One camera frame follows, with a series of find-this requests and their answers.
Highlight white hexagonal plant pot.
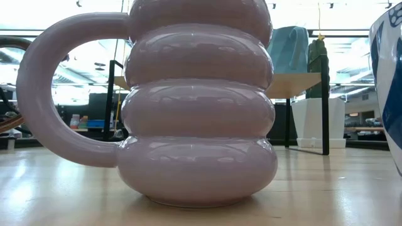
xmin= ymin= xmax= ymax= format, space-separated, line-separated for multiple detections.
xmin=291 ymin=97 xmax=346 ymax=149

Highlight white mug blue pattern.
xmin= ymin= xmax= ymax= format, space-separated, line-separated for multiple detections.
xmin=369 ymin=1 xmax=402 ymax=176

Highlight green cactus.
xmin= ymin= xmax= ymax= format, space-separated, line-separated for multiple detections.
xmin=306 ymin=37 xmax=330 ymax=100

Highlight black aluminium table frame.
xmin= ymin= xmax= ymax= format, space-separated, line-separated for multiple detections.
xmin=0 ymin=137 xmax=390 ymax=151

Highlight blue storage bin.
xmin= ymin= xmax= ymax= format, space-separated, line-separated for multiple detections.
xmin=87 ymin=119 xmax=106 ymax=129

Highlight lilac ribbed mug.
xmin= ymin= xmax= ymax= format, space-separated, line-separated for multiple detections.
xmin=15 ymin=0 xmax=279 ymax=208

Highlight wooden shelf black metal legs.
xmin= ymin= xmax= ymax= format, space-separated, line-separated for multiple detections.
xmin=103 ymin=55 xmax=330 ymax=156

